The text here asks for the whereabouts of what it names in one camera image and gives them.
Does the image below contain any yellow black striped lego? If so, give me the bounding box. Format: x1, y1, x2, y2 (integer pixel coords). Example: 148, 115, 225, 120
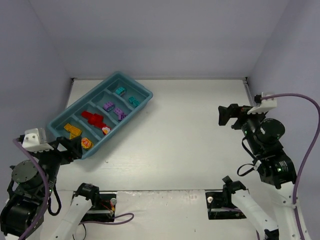
69, 133, 80, 140

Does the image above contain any small orange lego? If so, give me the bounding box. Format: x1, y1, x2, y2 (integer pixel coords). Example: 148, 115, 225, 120
81, 137, 94, 151

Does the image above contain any teal yellow lego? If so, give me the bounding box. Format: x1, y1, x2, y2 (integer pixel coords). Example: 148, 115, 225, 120
69, 126, 82, 136

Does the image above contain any red boat-shaped lego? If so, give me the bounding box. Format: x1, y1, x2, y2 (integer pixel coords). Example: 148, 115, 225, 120
81, 111, 93, 120

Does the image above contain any red long lego brick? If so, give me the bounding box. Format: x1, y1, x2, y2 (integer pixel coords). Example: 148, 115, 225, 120
89, 113, 106, 129

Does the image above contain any red white lego brick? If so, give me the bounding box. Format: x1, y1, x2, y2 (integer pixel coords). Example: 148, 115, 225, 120
101, 126, 111, 135

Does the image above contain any purple oval paw lego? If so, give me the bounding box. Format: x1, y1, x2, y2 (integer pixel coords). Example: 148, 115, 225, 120
102, 101, 115, 112

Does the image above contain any purple rectangular lego brick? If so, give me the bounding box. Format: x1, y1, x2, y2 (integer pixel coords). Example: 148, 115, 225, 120
113, 107, 124, 116

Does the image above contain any teal rounded lego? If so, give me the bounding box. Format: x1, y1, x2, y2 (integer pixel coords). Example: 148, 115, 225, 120
115, 86, 127, 97

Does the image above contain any small teal cube lego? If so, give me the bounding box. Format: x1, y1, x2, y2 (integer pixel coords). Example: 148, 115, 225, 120
128, 96, 136, 104

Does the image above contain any red L-shaped lego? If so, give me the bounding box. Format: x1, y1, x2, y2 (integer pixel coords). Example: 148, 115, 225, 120
88, 113, 104, 126

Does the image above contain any purple orange flower lego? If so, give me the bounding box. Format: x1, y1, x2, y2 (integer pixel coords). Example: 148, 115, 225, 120
118, 113, 127, 122

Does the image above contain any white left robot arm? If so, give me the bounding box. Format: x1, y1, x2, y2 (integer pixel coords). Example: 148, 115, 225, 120
0, 135, 83, 240

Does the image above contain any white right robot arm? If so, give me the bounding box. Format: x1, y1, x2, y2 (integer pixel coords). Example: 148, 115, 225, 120
218, 104, 311, 240

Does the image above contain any orange square lego in tray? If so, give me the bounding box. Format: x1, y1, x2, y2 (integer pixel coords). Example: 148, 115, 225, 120
63, 123, 73, 132

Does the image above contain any teal divided plastic tray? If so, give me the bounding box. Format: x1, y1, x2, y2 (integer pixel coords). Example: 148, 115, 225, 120
47, 71, 153, 159

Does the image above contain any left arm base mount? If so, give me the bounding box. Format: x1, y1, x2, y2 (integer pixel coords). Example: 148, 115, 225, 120
72, 183, 117, 223

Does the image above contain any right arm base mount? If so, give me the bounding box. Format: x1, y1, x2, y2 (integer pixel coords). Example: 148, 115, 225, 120
205, 175, 249, 220

